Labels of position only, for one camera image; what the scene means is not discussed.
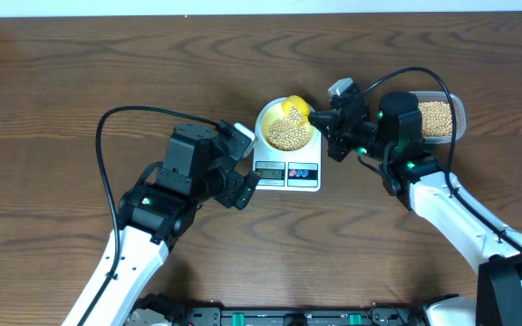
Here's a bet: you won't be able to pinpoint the yellow measuring scoop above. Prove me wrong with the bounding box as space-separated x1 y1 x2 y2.
281 95 311 127

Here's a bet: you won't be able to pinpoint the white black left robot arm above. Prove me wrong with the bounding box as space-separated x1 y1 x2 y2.
64 121 259 325

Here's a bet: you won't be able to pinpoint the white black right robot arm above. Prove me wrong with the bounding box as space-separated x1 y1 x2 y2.
308 91 522 325

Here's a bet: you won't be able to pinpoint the white digital kitchen scale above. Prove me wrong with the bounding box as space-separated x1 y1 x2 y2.
253 97 322 192

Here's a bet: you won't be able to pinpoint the soybeans in yellow bowl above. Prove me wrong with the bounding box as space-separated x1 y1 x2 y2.
266 117 311 151

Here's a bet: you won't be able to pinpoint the yellow plastic bowl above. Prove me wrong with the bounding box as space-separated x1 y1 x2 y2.
261 95 315 151

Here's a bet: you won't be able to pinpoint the clear plastic container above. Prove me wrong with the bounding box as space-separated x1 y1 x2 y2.
412 91 467 145

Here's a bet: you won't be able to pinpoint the pile of soybeans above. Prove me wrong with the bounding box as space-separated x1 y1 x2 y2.
418 101 452 137

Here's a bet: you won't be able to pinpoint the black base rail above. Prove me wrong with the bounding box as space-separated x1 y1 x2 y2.
124 293 430 326

